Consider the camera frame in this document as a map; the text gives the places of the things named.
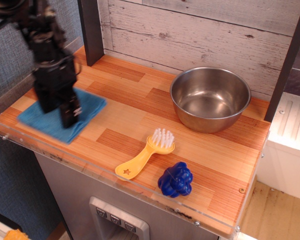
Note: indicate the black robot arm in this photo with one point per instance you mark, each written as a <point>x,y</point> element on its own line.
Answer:
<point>39,27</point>

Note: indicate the grey toy kitchen cabinet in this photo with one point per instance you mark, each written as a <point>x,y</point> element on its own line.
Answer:
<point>72,188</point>

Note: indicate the blue plastic grape toy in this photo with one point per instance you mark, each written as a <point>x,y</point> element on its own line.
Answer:
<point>176,181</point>

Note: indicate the dark right shelf post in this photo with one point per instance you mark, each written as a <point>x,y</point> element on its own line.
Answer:
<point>284,74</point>

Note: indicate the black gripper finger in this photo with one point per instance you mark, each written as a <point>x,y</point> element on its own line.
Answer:
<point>48,99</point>
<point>70,111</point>

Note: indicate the silver dispenser panel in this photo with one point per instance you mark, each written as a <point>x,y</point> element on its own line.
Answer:
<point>113,223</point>

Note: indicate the silver metal pot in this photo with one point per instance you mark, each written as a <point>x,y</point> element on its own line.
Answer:
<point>209,99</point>

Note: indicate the orange object bottom left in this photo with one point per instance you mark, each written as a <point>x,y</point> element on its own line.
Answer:
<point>15,234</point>

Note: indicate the yellow scrub brush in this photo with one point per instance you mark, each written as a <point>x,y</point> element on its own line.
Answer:
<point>160,142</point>

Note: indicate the blue rag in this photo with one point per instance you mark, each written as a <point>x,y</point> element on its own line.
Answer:
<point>51,123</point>

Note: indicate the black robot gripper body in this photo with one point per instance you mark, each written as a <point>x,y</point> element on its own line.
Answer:
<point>59,76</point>

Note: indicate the white toy sink unit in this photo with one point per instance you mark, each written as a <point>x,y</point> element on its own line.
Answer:
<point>279,164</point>

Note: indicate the clear acrylic edge guard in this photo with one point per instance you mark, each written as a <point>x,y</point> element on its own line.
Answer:
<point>224,231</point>

